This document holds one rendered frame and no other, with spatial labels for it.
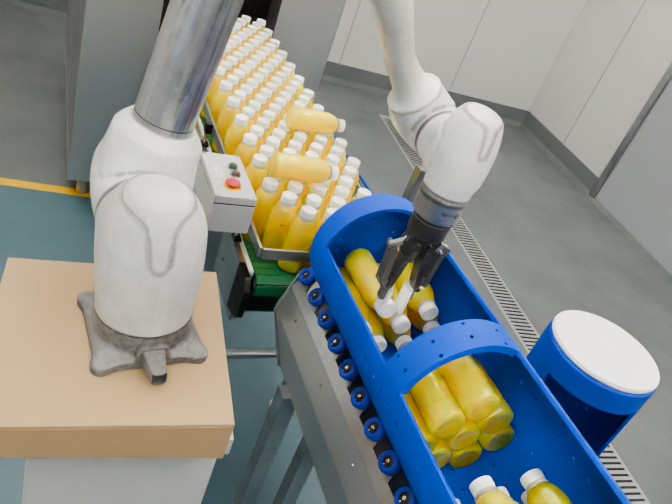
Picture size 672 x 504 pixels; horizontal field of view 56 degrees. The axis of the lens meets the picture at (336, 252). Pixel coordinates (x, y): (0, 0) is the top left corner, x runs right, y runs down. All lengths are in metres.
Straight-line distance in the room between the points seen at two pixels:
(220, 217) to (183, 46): 0.57
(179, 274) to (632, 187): 4.90
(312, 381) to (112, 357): 0.53
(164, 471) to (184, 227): 0.44
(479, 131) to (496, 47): 5.38
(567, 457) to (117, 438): 0.73
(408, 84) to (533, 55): 5.52
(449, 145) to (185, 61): 0.44
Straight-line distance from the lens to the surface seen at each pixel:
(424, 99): 1.16
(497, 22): 6.34
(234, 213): 1.49
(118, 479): 1.17
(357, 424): 1.29
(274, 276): 1.60
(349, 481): 1.29
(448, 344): 1.09
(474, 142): 1.07
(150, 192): 0.94
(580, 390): 1.62
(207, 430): 1.00
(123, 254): 0.93
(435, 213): 1.12
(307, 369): 1.45
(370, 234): 1.45
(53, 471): 1.15
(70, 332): 1.10
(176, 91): 1.04
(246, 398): 2.52
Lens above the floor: 1.84
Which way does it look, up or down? 32 degrees down
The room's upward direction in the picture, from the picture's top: 22 degrees clockwise
